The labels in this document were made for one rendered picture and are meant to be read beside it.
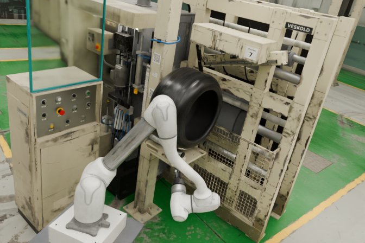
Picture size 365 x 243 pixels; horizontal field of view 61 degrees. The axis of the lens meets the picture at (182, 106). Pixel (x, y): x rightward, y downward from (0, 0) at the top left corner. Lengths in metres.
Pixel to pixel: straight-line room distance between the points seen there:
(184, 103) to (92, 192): 0.80
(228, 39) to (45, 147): 1.51
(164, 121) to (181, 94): 0.53
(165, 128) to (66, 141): 1.10
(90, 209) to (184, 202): 0.52
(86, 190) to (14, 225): 1.42
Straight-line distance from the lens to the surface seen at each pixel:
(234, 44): 2.26
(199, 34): 2.43
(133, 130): 1.81
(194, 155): 2.54
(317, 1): 12.07
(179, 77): 2.18
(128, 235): 2.05
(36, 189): 2.63
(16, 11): 11.02
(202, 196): 1.85
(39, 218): 2.82
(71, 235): 1.90
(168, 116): 1.58
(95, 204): 1.80
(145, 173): 2.82
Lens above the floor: 2.14
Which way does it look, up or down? 23 degrees down
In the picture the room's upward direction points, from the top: 10 degrees clockwise
